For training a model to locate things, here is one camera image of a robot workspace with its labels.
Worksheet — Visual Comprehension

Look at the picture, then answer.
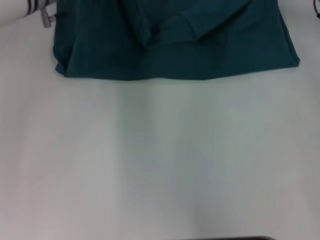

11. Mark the teal t-shirt with beige print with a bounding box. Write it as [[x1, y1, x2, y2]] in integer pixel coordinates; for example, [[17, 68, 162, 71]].
[[52, 0, 301, 82]]

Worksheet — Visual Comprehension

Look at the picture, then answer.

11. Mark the left gripper cable with connector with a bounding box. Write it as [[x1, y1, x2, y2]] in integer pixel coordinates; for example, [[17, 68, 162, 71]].
[[37, 6, 59, 28]]

